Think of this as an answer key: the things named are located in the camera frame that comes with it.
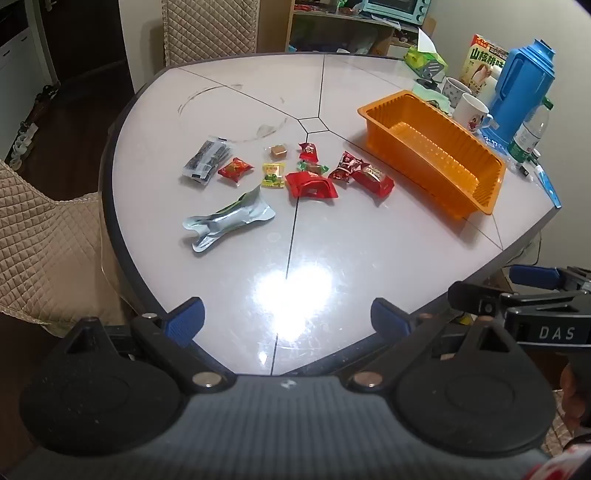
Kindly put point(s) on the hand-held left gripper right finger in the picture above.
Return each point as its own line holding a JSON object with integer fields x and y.
{"x": 390, "y": 318}

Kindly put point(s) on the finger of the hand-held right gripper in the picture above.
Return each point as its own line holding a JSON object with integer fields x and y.
{"x": 535, "y": 276}
{"x": 471, "y": 297}

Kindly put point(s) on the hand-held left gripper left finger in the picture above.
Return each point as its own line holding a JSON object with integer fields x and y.
{"x": 187, "y": 321}

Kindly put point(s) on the silver and green foil packet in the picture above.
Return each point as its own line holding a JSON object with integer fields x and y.
{"x": 226, "y": 220}

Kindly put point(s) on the red packet with beige picture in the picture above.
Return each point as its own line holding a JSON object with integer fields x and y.
{"x": 376, "y": 180}

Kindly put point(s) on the large plain red packet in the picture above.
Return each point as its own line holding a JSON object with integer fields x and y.
{"x": 309, "y": 184}

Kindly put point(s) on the red packet with white print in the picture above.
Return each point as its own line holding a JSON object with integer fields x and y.
{"x": 344, "y": 167}

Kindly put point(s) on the small orange-red snack packet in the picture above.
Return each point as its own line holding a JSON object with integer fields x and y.
{"x": 235, "y": 170}

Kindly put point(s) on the black seaweed snack packet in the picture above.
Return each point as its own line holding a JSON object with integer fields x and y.
{"x": 205, "y": 159}

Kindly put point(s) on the yellow candy packet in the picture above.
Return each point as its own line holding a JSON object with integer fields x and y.
{"x": 273, "y": 175}

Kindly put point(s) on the green candy packet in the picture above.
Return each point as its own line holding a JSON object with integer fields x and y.
{"x": 310, "y": 167}

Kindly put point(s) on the orange plastic tray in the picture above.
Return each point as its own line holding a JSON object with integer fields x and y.
{"x": 415, "y": 134}

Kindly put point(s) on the small red candy packet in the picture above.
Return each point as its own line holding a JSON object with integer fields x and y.
{"x": 308, "y": 151}

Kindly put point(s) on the brown candy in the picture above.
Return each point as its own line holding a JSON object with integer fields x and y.
{"x": 278, "y": 151}

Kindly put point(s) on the person's right hand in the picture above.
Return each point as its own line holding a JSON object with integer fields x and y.
{"x": 575, "y": 392}

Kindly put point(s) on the blue tube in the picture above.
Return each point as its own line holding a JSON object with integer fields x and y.
{"x": 547, "y": 184}

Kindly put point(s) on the small white bottle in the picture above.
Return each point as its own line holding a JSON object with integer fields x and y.
{"x": 536, "y": 155}

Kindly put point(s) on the blue pocket tissue packet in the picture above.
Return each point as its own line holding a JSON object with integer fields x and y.
{"x": 491, "y": 141}

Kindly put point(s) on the clear water bottle green cap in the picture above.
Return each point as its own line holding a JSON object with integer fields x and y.
{"x": 528, "y": 134}

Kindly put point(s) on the beige quilted chair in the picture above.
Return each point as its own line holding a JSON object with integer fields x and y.
{"x": 46, "y": 240}
{"x": 207, "y": 27}

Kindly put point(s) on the white mug with cartoon print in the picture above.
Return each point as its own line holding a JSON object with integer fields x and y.
{"x": 468, "y": 113}

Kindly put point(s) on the blue thermos jug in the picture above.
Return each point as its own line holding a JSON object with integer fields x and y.
{"x": 521, "y": 87}

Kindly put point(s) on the plain white mug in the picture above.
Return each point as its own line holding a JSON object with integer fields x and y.
{"x": 455, "y": 90}

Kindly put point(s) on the light green cloth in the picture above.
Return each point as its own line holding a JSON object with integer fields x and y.
{"x": 422, "y": 91}

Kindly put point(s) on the row of shoes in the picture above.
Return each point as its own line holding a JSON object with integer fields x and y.
{"x": 23, "y": 143}

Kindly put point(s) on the green tissue pack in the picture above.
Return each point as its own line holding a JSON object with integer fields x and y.
{"x": 422, "y": 57}

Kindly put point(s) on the mint green toaster oven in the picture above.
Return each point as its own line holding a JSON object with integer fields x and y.
{"x": 397, "y": 9}

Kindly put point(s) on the wooden shelf unit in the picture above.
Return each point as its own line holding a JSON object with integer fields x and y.
{"x": 341, "y": 23}

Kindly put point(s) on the white cabinet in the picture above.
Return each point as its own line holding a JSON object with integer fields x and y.
{"x": 18, "y": 41}

